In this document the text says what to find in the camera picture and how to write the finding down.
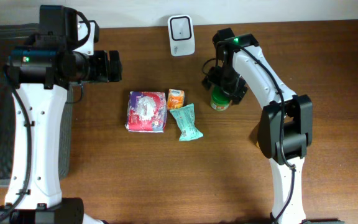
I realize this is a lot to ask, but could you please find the green lid jar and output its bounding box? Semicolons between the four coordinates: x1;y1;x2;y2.
210;86;231;111

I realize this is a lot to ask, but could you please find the orange tissue pack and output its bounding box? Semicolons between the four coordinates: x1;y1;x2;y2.
167;89;185;110

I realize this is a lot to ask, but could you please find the mint green wipes pack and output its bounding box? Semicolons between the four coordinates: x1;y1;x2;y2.
170;104;203;141

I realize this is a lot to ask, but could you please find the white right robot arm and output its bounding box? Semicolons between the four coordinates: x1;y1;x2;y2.
203;28;313;223

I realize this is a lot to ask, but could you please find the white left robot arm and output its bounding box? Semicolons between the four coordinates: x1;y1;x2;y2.
0;46;122;223

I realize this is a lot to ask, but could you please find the white barcode scanner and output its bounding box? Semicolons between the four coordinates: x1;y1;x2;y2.
167;15;195;57

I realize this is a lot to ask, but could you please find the red purple tissue pack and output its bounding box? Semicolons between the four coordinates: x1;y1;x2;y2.
125;91;167;133

